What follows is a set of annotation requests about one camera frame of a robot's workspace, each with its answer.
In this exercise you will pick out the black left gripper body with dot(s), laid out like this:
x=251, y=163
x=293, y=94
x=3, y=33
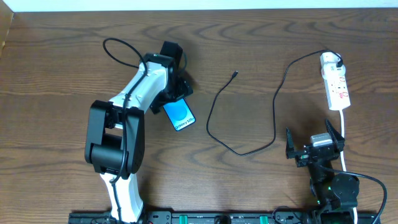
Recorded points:
x=173, y=96

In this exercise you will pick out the blue Galaxy smartphone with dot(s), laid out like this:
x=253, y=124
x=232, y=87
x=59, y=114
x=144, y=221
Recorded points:
x=179, y=114

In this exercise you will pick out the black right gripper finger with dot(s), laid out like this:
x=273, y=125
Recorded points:
x=337, y=138
x=290, y=149

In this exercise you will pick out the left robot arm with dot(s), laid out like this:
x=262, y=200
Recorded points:
x=115, y=139

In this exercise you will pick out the white USB charger plug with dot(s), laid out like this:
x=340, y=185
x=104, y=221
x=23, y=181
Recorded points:
x=331, y=58

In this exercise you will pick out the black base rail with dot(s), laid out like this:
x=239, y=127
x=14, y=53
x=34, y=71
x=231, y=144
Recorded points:
x=167, y=217

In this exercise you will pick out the brown cardboard panel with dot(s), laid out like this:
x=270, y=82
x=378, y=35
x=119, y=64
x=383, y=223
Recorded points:
x=6, y=17

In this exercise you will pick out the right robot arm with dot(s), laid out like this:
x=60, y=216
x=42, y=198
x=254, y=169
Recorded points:
x=336, y=192

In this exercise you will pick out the white power strip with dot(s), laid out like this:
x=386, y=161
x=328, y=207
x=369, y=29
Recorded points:
x=336, y=88

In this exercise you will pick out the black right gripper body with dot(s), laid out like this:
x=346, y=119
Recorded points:
x=313, y=152

